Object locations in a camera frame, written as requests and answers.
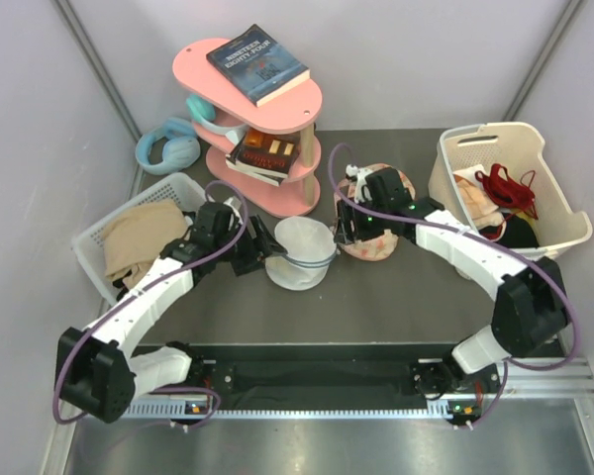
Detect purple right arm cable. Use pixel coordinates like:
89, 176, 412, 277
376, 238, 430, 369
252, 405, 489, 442
328, 142, 583, 372

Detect dark red paperback book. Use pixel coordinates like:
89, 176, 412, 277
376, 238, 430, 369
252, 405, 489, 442
226, 128, 301, 179

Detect blue headphones on floor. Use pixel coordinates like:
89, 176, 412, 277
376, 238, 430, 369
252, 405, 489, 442
135, 117, 201, 176

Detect black garment in basket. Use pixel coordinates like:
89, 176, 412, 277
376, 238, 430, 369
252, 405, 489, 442
479, 215, 540, 249

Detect white perforated plastic basket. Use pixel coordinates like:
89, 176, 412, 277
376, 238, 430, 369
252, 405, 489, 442
72, 172, 205, 305

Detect grey slotted cable duct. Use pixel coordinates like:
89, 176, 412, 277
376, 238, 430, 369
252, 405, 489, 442
122, 397, 481, 422

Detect teal headphones on shelf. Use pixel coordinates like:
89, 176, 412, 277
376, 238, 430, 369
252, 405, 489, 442
186, 94, 248, 145

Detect pink three-tier shelf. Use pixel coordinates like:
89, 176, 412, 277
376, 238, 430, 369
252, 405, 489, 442
172, 38, 323, 218

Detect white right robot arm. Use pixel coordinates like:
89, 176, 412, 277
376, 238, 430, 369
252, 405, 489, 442
335, 165, 570, 392

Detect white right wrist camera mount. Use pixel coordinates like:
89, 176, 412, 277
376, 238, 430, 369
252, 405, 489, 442
346, 164, 373, 204

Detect peach garment in basket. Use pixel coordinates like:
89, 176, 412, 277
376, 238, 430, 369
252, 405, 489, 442
453, 164, 504, 230

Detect beige folded garment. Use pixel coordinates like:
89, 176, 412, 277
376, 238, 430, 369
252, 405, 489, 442
101, 199, 188, 289

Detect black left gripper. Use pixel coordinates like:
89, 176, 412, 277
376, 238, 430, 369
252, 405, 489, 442
213, 214, 285, 276

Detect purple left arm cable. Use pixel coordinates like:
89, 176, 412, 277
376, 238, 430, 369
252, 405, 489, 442
52, 179, 251, 426

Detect cream plastic laundry basket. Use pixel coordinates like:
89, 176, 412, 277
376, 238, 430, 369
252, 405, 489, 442
429, 122, 593, 259

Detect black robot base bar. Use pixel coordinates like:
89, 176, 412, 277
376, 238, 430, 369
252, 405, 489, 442
182, 342, 499, 410

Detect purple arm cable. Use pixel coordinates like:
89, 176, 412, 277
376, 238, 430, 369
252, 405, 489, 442
328, 142, 583, 372
52, 179, 251, 426

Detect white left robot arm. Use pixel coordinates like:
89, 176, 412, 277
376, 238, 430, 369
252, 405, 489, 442
53, 202, 287, 424

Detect blue Nineteen Eighty-Four book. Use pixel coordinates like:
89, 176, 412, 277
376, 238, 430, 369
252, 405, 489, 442
206, 24, 311, 107

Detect red strappy garment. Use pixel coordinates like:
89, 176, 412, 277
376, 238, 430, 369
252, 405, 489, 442
476, 163, 539, 220

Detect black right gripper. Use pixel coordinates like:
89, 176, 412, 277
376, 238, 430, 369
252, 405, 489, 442
335, 194, 391, 246

